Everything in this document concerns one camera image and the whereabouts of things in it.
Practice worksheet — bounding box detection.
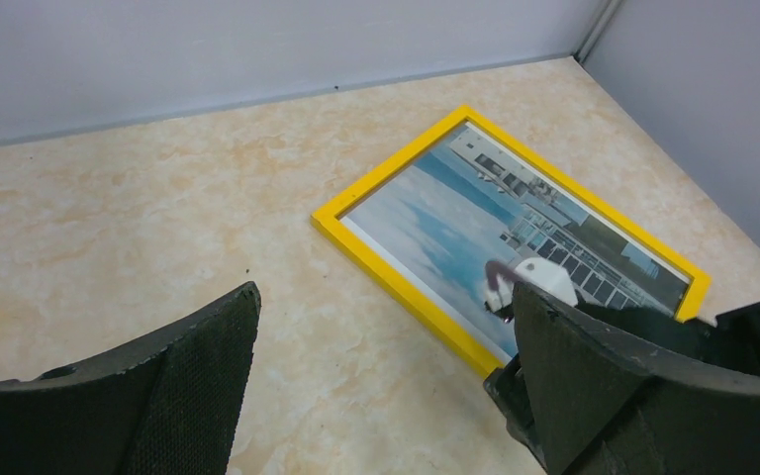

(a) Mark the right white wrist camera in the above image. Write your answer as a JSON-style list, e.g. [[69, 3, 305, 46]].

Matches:
[[484, 257, 580, 323]]

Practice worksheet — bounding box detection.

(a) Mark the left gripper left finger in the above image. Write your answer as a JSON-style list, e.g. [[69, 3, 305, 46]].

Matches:
[[0, 282, 261, 474]]

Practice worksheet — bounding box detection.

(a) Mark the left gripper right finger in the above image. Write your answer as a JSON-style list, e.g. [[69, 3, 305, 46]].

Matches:
[[512, 281, 760, 475]]

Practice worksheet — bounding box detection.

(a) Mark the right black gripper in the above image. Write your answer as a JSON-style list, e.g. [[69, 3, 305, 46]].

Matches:
[[483, 289, 760, 470]]

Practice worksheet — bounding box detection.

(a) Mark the wooden picture frame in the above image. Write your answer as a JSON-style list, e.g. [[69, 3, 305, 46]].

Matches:
[[312, 106, 711, 375]]

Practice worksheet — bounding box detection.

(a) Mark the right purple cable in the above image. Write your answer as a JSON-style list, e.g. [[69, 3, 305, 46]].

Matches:
[[484, 260, 526, 293]]

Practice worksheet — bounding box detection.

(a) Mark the printed building photo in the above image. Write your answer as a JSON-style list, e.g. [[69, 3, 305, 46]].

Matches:
[[340, 121, 691, 362]]

